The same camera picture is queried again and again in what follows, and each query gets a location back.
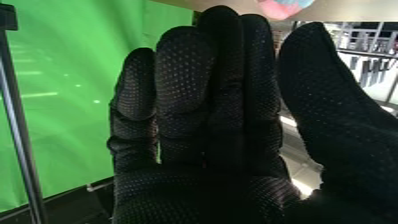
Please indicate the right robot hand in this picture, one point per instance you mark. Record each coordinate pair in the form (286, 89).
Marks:
(206, 133)

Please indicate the backdrop stand pole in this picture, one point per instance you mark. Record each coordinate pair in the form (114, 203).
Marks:
(20, 133)

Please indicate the pink flower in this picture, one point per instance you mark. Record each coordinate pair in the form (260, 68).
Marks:
(283, 8)

